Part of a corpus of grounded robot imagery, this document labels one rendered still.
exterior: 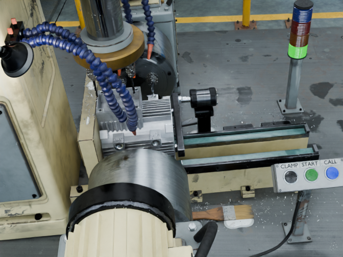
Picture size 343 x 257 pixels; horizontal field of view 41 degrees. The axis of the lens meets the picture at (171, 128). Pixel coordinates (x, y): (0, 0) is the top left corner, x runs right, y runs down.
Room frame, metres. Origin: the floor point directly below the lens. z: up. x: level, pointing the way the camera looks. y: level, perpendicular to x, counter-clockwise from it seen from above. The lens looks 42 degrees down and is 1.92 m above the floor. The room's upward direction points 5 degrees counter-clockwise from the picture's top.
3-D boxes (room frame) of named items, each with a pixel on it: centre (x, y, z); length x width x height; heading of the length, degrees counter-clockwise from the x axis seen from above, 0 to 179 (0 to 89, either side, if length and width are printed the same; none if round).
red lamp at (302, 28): (1.29, -0.44, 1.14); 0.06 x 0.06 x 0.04
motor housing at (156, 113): (1.00, 0.10, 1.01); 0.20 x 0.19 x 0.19; 90
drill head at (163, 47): (1.33, 0.10, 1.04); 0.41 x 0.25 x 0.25; 0
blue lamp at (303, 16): (1.29, -0.44, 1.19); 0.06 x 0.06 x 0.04
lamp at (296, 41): (1.29, -0.44, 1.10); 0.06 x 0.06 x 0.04
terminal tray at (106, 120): (1.00, 0.14, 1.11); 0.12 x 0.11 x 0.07; 90
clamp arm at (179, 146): (1.02, -0.02, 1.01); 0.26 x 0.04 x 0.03; 0
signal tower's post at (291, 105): (1.29, -0.44, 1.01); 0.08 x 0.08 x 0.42; 0
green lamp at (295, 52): (1.29, -0.44, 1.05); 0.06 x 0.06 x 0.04
